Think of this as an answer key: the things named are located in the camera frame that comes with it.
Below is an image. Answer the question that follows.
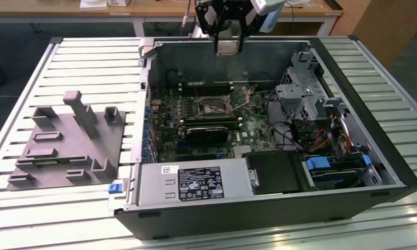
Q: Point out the black cable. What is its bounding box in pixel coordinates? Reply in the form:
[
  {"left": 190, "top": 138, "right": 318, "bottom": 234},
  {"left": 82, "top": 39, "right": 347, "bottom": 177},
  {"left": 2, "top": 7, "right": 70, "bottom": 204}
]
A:
[{"left": 268, "top": 120, "right": 308, "bottom": 152}]

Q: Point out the silver drive cage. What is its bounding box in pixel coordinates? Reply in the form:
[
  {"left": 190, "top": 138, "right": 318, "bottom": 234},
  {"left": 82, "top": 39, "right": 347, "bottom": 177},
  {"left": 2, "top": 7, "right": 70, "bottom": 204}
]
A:
[{"left": 273, "top": 51, "right": 326, "bottom": 122}]

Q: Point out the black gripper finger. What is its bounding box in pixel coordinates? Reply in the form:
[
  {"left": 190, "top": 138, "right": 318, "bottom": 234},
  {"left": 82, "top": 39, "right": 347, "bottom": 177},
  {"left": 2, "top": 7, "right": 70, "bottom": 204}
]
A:
[
  {"left": 238, "top": 10, "right": 260, "bottom": 52},
  {"left": 194, "top": 3, "right": 229, "bottom": 55}
]

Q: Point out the silver square CPU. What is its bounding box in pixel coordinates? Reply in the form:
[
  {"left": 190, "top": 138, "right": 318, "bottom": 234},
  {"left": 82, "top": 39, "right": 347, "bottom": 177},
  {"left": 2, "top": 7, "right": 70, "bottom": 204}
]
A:
[{"left": 217, "top": 40, "right": 238, "bottom": 56}]

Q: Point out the grey parts rack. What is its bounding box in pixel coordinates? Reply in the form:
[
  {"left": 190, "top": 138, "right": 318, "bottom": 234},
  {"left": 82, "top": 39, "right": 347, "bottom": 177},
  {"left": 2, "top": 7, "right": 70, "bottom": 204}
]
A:
[{"left": 6, "top": 90, "right": 128, "bottom": 192}]

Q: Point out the green motherboard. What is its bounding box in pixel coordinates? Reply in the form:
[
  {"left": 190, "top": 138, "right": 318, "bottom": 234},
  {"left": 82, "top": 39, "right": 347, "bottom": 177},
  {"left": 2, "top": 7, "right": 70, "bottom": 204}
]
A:
[{"left": 145, "top": 85, "right": 290, "bottom": 163}]

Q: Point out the wooden desk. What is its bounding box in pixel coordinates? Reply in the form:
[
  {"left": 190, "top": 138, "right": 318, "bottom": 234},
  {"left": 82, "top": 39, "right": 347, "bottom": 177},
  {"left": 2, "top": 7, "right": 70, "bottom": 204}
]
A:
[{"left": 0, "top": 0, "right": 345, "bottom": 38}]

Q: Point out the blue disk carrier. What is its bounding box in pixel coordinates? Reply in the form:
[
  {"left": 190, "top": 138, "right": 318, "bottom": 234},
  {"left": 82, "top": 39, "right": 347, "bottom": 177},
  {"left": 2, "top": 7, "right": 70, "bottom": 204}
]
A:
[{"left": 304, "top": 155, "right": 367, "bottom": 190}]

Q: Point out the black plastic shroud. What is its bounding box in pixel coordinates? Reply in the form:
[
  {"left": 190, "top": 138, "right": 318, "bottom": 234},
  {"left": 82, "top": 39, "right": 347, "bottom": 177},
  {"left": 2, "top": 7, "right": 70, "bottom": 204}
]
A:
[{"left": 242, "top": 150, "right": 310, "bottom": 196}]

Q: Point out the black open PC case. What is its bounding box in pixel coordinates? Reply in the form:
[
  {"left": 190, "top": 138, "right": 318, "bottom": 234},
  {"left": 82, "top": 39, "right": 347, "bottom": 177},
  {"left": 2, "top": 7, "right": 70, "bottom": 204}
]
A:
[{"left": 113, "top": 36, "right": 417, "bottom": 241}]

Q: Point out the yellow red wire bundle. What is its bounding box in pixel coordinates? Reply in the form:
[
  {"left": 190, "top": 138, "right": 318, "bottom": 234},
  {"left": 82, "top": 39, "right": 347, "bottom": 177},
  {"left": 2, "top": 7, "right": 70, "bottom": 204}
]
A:
[{"left": 312, "top": 114, "right": 351, "bottom": 152}]

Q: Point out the wire locking lever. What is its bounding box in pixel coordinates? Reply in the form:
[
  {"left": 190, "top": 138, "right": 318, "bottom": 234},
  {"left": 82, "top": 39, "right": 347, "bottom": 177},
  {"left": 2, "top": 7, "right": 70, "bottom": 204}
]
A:
[{"left": 230, "top": 97, "right": 252, "bottom": 112}]

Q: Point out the metal socket cover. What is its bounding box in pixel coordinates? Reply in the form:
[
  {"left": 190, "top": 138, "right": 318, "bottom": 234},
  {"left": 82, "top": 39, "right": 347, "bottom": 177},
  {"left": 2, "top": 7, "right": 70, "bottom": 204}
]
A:
[{"left": 226, "top": 84, "right": 257, "bottom": 110}]

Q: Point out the wooden cabinet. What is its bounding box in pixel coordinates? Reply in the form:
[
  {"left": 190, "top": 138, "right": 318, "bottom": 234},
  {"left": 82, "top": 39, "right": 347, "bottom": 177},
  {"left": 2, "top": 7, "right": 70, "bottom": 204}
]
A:
[{"left": 333, "top": 0, "right": 417, "bottom": 69}]

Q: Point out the silver power supply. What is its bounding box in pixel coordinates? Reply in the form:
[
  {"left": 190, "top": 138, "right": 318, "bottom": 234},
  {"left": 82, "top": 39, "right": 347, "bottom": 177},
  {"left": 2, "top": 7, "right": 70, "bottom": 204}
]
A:
[{"left": 134, "top": 158, "right": 257, "bottom": 207}]

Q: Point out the small silver heatsink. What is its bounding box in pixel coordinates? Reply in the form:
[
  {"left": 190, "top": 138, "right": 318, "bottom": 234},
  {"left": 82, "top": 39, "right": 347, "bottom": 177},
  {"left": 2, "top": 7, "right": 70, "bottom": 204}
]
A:
[{"left": 232, "top": 145, "right": 253, "bottom": 157}]

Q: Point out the black graphics card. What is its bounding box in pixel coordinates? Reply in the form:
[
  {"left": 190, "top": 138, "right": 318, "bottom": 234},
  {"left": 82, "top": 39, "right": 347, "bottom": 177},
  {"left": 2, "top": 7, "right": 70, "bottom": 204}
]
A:
[{"left": 185, "top": 126, "right": 230, "bottom": 144}]

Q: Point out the CPU socket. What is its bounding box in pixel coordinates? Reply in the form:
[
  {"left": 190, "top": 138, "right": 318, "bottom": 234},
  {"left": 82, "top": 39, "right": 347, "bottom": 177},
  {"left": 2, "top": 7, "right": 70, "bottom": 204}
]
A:
[{"left": 197, "top": 97, "right": 236, "bottom": 117}]

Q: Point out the black RAM stick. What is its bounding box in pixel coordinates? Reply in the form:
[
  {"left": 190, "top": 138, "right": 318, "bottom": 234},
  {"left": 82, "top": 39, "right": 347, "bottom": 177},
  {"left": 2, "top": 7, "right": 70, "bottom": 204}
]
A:
[{"left": 180, "top": 81, "right": 230, "bottom": 90}]

